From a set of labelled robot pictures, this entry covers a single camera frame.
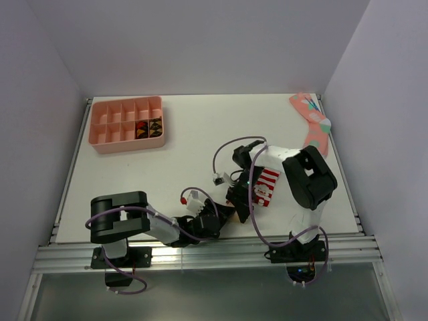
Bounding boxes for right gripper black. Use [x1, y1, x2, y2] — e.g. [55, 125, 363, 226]
[226, 165, 265, 223]

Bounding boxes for tan maroon sock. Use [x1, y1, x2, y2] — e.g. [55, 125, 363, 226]
[229, 213, 240, 223]

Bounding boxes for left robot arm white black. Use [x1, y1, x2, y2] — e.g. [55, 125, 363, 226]
[85, 189, 235, 267]

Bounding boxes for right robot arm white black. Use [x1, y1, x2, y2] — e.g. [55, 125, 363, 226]
[225, 140, 338, 261]

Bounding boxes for red white striped sock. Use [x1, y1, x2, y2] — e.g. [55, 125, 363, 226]
[252, 169, 280, 207]

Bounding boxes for pink patterned sock pair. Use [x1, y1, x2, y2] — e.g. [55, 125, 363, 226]
[289, 92, 332, 158]

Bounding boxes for brown argyle rolled sock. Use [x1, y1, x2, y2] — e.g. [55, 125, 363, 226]
[148, 117, 163, 138]

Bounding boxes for red argyle rolled sock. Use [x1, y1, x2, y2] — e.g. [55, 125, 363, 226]
[135, 120, 149, 139]

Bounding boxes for pink divided organizer tray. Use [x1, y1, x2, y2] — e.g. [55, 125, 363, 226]
[88, 96, 165, 154]

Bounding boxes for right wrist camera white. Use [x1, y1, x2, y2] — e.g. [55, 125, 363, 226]
[213, 172, 234, 186]

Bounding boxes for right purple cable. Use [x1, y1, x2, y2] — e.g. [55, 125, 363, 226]
[213, 135, 330, 287]

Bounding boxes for purple cable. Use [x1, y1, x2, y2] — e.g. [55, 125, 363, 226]
[213, 135, 330, 287]
[85, 186, 220, 296]

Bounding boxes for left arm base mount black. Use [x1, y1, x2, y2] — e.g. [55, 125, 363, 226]
[90, 247, 152, 288]

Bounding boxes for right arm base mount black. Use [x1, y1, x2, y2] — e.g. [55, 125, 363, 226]
[264, 235, 330, 286]

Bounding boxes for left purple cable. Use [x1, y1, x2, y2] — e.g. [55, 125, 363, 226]
[85, 186, 220, 296]

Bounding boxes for aluminium rail frame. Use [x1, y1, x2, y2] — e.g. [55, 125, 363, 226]
[16, 95, 402, 321]

